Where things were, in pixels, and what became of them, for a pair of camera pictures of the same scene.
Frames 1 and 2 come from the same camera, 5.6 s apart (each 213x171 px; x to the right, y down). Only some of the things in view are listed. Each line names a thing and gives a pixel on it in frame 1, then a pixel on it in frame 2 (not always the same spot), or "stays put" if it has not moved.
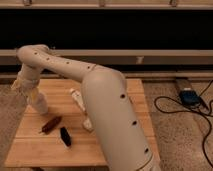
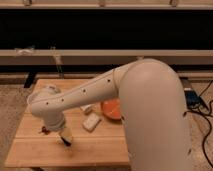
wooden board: [58, 138] stays put
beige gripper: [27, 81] to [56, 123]
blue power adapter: [190, 98] stays put
